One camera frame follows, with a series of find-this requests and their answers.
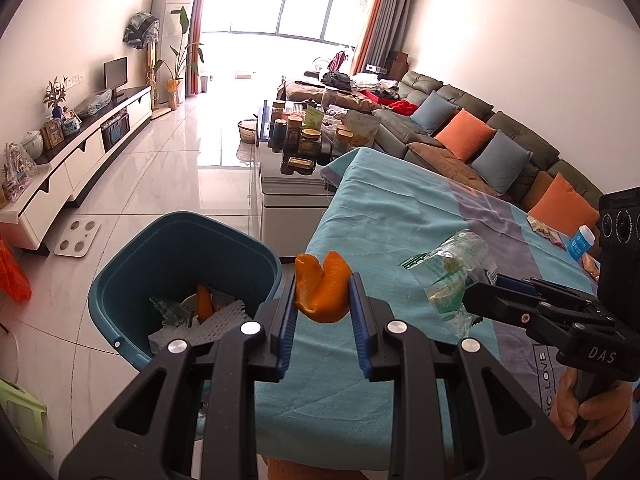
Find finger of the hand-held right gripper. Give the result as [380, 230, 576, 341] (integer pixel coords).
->
[482, 267, 613, 312]
[462, 282, 577, 347]

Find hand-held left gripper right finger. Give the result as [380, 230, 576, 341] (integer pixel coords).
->
[348, 272, 587, 480]

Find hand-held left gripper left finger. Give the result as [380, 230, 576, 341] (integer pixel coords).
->
[59, 272, 301, 480]

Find orange peel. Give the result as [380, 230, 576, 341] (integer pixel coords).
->
[196, 284, 217, 322]
[294, 251, 353, 323]

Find white foam fruit net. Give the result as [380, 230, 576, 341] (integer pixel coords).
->
[182, 296, 248, 346]

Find clear green plastic wrapper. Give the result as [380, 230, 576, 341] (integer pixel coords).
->
[150, 297, 193, 328]
[400, 230, 496, 338]

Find white tissue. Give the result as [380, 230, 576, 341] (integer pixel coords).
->
[149, 327, 193, 357]

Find teal plastic bin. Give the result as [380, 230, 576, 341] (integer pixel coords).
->
[87, 211, 283, 376]

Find person's right forearm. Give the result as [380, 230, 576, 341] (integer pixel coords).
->
[572, 400, 640, 480]

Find person's right hand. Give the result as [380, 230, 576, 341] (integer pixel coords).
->
[555, 370, 633, 443]

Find blue white canister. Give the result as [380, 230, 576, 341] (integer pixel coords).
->
[568, 225, 596, 262]

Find orange cushion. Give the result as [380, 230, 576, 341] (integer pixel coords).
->
[527, 172, 601, 237]
[434, 109, 497, 162]

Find teal grey blanket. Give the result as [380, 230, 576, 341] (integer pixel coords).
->
[252, 147, 640, 473]

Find white glass coffee table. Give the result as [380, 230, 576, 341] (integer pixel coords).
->
[252, 100, 346, 263]

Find grey-blue cushion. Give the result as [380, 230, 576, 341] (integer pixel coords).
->
[471, 130, 533, 196]
[410, 91, 458, 136]

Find brown sofa throw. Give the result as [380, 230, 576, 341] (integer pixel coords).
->
[407, 141, 501, 196]

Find green sofa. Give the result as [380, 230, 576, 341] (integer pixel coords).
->
[277, 71, 608, 241]

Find group of glass jars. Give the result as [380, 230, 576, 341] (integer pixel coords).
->
[270, 100, 353, 158]

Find beige paper bag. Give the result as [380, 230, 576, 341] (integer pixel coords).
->
[345, 110, 381, 153]

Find white bathroom scale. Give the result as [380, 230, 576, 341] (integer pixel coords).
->
[54, 220, 101, 258]

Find white clothes pile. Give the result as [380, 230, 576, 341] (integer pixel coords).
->
[352, 74, 401, 96]

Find dark clothing pile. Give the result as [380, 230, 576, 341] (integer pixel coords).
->
[320, 71, 353, 92]

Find brown cardboard boxes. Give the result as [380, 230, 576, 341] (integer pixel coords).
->
[385, 50, 411, 76]

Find tall plant in yellow vase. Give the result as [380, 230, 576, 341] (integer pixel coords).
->
[154, 7, 205, 111]

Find white black TV cabinet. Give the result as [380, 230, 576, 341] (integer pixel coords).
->
[0, 85, 153, 251]

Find red stroller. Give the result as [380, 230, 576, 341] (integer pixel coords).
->
[312, 50, 353, 78]

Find orange plastic bag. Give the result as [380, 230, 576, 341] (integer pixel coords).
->
[0, 237, 32, 303]

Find green plastic stool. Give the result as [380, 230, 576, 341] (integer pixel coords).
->
[0, 377, 53, 461]

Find orange grey curtain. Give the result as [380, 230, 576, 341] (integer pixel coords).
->
[350, 0, 416, 78]
[185, 0, 213, 96]

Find clear plastic bag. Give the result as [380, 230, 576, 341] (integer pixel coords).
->
[75, 89, 113, 116]

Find black monitor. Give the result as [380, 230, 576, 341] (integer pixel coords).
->
[103, 57, 129, 98]

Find model sailing ship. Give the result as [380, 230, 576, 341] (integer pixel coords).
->
[2, 142, 37, 203]

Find white ceramic jar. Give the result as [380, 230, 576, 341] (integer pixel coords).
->
[21, 130, 45, 161]

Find large window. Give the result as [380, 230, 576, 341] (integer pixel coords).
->
[227, 0, 371, 48]

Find vase with flowers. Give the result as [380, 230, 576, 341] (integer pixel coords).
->
[42, 76, 69, 120]

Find standing fan with cloth cover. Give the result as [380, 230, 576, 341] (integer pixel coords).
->
[122, 11, 161, 86]

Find white standing air conditioner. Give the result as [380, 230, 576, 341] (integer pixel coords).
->
[150, 0, 197, 108]

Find wooden photo frame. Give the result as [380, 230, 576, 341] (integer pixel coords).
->
[40, 119, 66, 150]

